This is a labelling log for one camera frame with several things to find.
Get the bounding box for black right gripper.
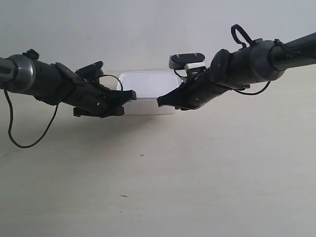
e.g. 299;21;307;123
157;74;230;111

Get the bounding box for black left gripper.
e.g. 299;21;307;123
59;79;136;118

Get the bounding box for white lidded plastic container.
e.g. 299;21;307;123
116;71;181;116

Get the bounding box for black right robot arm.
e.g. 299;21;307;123
157;34;316;111

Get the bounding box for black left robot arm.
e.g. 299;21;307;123
0;49;136;118

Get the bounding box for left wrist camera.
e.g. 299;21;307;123
75;61;104;83

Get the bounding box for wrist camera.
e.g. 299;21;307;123
75;61;104;83
168;53;206;74

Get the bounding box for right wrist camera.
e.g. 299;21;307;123
168;53;206;74

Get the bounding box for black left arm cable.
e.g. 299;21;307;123
3;74;124;149

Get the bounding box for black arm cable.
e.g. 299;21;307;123
3;74;124;149
172;24;307;96

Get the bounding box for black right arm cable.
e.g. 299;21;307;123
172;24;307;96

